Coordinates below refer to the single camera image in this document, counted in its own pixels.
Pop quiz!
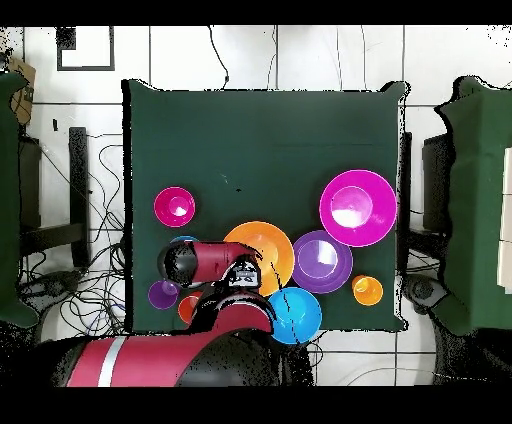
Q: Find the large orange bowl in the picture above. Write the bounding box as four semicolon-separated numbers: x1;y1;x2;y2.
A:
222;220;296;298

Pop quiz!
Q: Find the dark green tablecloth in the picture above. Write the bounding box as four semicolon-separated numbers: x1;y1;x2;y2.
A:
121;78;411;334

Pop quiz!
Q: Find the small red bowl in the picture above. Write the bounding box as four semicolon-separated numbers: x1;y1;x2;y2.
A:
153;186;197;229

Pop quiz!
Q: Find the purple bowl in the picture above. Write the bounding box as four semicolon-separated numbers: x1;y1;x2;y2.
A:
291;229;354;295

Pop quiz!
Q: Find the large blue bowl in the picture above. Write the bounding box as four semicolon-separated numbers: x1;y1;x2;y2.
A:
266;286;324;346

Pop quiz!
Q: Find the orange-red cup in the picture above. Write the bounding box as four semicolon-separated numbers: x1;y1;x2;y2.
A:
177;290;204;325

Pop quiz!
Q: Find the large pink bowl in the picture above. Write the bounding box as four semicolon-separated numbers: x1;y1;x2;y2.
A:
318;169;398;248

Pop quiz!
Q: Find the purple cup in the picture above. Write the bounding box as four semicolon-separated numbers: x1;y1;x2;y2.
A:
147;279;182;311

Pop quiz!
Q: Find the yellow-orange cup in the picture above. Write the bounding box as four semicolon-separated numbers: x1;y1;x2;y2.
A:
351;274;384;307

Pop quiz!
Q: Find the green-covered side table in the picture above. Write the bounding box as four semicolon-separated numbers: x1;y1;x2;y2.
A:
433;75;512;337
0;70;41;329

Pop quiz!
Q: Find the cardboard box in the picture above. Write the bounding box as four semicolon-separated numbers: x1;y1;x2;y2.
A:
8;55;37;126

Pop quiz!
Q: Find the tangle of floor cables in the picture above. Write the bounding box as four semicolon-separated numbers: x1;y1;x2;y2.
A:
19;133;133;337

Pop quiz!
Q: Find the black hanging cable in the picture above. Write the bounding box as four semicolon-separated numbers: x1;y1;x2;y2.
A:
207;26;230;90

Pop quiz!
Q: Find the black square floor frame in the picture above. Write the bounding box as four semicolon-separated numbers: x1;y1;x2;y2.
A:
56;26;116;72

